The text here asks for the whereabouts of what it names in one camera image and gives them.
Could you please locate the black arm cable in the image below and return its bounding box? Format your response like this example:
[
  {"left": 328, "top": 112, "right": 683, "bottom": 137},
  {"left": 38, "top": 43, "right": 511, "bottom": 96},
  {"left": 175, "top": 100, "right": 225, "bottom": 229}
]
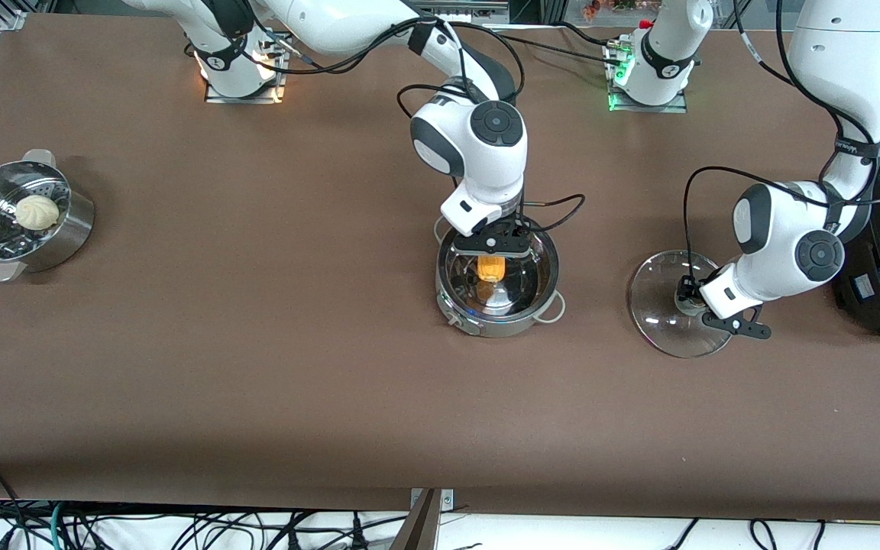
[
  {"left": 257, "top": 15, "right": 586, "bottom": 234},
  {"left": 683, "top": 0, "right": 880, "bottom": 291}
]

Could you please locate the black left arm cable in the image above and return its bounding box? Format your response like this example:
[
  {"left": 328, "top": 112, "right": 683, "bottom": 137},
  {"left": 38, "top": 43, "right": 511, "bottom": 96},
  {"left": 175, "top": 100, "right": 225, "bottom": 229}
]
[{"left": 683, "top": 0, "right": 880, "bottom": 291}]

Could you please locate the black table cable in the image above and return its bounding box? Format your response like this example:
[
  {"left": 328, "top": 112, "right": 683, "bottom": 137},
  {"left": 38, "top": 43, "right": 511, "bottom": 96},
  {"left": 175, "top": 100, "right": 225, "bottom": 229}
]
[
  {"left": 482, "top": 31, "right": 624, "bottom": 68},
  {"left": 553, "top": 21, "right": 623, "bottom": 48}
]

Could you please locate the metal table edge bracket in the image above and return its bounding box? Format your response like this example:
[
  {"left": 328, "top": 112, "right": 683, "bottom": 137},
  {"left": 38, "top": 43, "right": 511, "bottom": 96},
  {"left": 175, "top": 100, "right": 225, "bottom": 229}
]
[{"left": 409, "top": 487, "right": 455, "bottom": 513}]

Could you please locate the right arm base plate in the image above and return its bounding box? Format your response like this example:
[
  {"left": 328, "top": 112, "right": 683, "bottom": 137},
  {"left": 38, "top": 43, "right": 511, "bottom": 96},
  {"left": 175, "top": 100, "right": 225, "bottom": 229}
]
[{"left": 204, "top": 46, "right": 288, "bottom": 104}]

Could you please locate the stainless steel pot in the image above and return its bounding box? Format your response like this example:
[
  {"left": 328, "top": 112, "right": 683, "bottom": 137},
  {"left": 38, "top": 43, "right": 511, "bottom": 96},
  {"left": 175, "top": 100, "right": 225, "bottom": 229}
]
[{"left": 433, "top": 216, "right": 566, "bottom": 338}]

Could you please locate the white steamed bun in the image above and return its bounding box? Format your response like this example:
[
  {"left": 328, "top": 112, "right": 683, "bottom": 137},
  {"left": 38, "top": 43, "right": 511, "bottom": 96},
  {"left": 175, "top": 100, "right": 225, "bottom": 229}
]
[{"left": 14, "top": 195, "right": 60, "bottom": 231}]

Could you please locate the brown table cover sheet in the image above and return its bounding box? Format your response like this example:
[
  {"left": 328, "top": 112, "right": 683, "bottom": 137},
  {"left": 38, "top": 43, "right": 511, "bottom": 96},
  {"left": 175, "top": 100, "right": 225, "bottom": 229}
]
[{"left": 0, "top": 11, "right": 880, "bottom": 520}]

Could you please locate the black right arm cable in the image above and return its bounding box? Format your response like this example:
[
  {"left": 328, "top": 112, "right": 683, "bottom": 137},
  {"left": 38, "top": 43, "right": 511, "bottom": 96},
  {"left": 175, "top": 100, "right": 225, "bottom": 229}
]
[{"left": 257, "top": 15, "right": 586, "bottom": 234}]

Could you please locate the glass pot lid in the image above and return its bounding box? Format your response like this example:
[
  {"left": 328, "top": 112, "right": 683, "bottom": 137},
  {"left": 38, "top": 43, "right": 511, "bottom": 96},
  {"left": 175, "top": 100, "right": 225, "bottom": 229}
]
[{"left": 627, "top": 250, "right": 739, "bottom": 360}]

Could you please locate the steel steamer basket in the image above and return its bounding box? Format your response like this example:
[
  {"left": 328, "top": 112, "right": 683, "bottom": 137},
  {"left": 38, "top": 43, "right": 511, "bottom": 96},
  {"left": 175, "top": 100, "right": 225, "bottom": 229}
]
[{"left": 0, "top": 149, "right": 95, "bottom": 283}]

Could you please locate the grey background device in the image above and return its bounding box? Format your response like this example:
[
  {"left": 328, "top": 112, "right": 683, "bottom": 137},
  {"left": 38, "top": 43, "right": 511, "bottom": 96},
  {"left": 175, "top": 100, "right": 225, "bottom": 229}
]
[{"left": 396, "top": 0, "right": 511, "bottom": 25}]

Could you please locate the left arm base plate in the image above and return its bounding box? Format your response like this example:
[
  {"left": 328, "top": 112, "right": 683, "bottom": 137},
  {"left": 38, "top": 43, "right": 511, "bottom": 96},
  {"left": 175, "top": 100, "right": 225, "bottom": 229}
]
[{"left": 607, "top": 42, "right": 689, "bottom": 114}]

